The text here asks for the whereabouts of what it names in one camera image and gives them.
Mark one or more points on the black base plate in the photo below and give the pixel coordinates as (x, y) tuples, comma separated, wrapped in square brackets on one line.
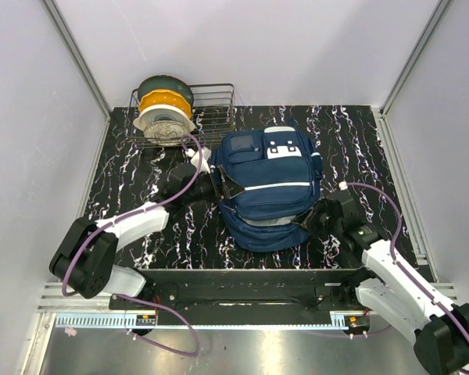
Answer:
[(237, 299)]

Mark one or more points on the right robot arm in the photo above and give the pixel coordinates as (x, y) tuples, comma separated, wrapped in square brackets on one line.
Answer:
[(388, 285)]

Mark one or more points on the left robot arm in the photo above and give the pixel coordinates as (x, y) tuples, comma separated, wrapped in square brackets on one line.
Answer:
[(85, 260)]

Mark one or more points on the white plate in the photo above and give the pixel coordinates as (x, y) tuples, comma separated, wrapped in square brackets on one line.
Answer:
[(159, 113)]

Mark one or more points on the wire dish rack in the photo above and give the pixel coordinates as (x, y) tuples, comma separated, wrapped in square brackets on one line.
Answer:
[(213, 114)]

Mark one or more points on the yellow plate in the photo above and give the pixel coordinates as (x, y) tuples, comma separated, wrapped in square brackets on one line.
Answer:
[(165, 97)]

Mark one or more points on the dark green plate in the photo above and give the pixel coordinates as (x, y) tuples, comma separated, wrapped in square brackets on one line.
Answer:
[(168, 83)]

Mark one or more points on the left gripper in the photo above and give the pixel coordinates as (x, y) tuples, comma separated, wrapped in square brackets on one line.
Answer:
[(227, 188)]

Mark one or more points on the navy blue student backpack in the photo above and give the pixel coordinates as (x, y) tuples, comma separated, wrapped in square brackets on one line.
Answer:
[(280, 169)]

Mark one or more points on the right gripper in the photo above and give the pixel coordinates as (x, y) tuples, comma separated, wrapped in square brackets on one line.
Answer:
[(312, 213)]

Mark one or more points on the grey speckled plate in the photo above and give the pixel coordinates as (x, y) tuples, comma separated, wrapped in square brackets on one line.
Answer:
[(165, 132)]

